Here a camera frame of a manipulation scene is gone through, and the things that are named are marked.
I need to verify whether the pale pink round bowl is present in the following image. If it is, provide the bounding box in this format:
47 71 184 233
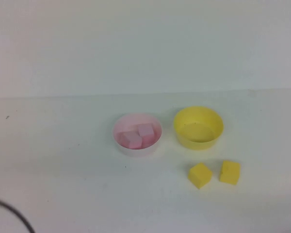
112 112 163 158

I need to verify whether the yellow foam cube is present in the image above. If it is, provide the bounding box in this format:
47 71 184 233
219 160 241 186
188 162 213 190

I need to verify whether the yellow round bowl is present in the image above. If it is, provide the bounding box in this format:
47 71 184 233
173 105 225 151

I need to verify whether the pink foam cube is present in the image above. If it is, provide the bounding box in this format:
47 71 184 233
122 131 144 150
138 123 157 148

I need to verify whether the black left camera cable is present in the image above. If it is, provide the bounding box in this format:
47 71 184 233
0 195 36 233

